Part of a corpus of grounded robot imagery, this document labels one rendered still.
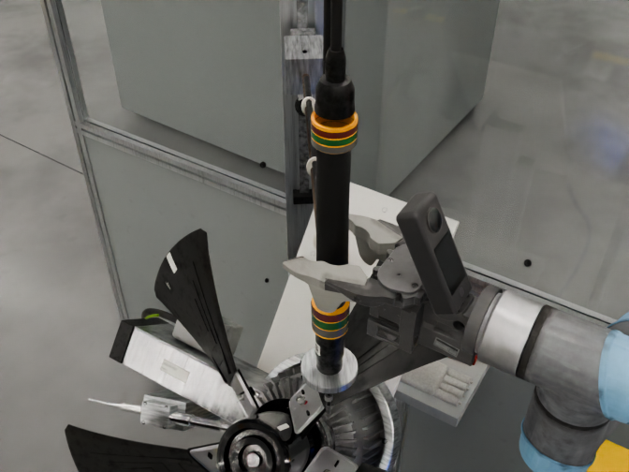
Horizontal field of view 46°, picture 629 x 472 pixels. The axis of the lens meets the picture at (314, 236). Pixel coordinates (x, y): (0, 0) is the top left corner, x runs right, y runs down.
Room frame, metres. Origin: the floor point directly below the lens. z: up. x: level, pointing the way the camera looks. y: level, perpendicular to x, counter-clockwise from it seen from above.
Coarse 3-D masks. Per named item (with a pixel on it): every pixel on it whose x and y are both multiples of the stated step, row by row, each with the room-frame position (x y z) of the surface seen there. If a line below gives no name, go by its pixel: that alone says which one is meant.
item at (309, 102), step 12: (324, 0) 0.67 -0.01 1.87; (336, 0) 0.58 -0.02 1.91; (324, 12) 0.67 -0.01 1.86; (336, 12) 0.58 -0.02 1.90; (324, 24) 0.67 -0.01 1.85; (336, 24) 0.58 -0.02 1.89; (324, 36) 0.67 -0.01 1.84; (336, 36) 0.58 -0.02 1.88; (324, 48) 0.67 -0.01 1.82; (336, 48) 0.58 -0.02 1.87; (324, 60) 0.67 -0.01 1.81; (324, 72) 0.67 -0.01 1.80; (312, 108) 1.03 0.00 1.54; (312, 156) 0.89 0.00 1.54
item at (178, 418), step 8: (88, 400) 0.82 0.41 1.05; (96, 400) 0.82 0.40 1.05; (120, 408) 0.79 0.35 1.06; (128, 408) 0.79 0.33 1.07; (136, 408) 0.78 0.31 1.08; (176, 416) 0.75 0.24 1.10; (184, 416) 0.75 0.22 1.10; (192, 416) 0.75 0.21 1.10; (184, 424) 0.74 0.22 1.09; (192, 424) 0.74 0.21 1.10; (200, 424) 0.73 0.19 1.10; (208, 424) 0.73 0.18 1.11; (216, 424) 0.73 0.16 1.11; (224, 424) 0.73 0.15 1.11
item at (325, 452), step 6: (324, 450) 0.62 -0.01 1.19; (330, 450) 0.63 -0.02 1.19; (318, 456) 0.61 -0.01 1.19; (324, 456) 0.62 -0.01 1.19; (330, 456) 0.62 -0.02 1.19; (336, 456) 0.62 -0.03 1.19; (342, 456) 0.62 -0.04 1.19; (312, 462) 0.61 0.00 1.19; (318, 462) 0.61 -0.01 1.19; (324, 462) 0.61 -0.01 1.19; (330, 462) 0.61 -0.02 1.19; (342, 462) 0.61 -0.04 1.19; (348, 462) 0.61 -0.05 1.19; (306, 468) 0.59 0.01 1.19; (312, 468) 0.60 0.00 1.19; (318, 468) 0.60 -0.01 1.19; (324, 468) 0.60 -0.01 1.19; (330, 468) 0.60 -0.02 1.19; (336, 468) 0.60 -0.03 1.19; (342, 468) 0.60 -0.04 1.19; (348, 468) 0.60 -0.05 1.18; (354, 468) 0.60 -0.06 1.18
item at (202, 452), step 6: (192, 450) 0.64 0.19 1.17; (198, 450) 0.64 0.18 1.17; (204, 450) 0.64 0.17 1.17; (210, 450) 0.64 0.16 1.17; (216, 450) 0.64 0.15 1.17; (198, 456) 0.64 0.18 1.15; (204, 456) 0.64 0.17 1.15; (216, 456) 0.64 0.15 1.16; (198, 462) 0.64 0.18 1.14; (204, 462) 0.64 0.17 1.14; (210, 462) 0.64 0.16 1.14; (210, 468) 0.64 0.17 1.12; (216, 468) 0.64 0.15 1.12
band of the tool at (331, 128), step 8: (312, 120) 0.58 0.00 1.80; (320, 120) 0.60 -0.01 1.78; (328, 120) 0.60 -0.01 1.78; (336, 120) 0.60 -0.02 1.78; (344, 120) 0.60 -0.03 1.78; (352, 120) 0.59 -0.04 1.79; (320, 128) 0.56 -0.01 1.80; (328, 128) 0.56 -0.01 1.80; (336, 128) 0.56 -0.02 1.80; (344, 128) 0.56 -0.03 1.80; (320, 144) 0.56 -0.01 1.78
